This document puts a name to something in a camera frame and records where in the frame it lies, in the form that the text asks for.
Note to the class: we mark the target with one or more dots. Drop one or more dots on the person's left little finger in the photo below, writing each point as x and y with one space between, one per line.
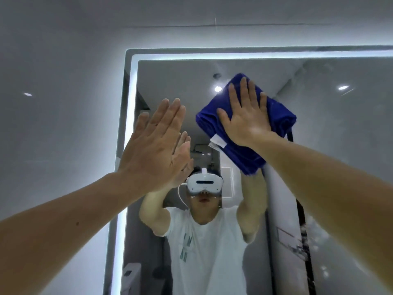
141 125

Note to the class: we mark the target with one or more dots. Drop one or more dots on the person's left hand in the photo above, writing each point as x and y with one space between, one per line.
150 156

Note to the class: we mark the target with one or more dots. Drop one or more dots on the person's right little finger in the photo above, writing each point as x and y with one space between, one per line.
265 105

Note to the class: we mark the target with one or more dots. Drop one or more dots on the person's left middle finger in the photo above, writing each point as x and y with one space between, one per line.
172 115

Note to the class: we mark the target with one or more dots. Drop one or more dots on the person's left thumb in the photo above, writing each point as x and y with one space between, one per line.
184 156

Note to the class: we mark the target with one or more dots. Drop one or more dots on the wall mirror with lit frame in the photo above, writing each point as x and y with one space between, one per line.
337 135

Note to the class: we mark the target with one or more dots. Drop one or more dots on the person's right thumb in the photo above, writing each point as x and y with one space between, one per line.
225 119

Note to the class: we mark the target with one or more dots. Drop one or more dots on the person's left forearm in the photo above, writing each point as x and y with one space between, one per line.
61 230

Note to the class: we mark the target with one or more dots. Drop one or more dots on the person's right hand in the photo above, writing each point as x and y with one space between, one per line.
247 125

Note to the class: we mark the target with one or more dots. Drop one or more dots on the person's right forearm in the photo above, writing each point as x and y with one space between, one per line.
331 199

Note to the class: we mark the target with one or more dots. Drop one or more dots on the person's right middle finger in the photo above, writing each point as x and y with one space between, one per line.
246 93

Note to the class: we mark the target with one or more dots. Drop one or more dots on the blue cleaning cloth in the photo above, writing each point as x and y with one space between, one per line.
279 116

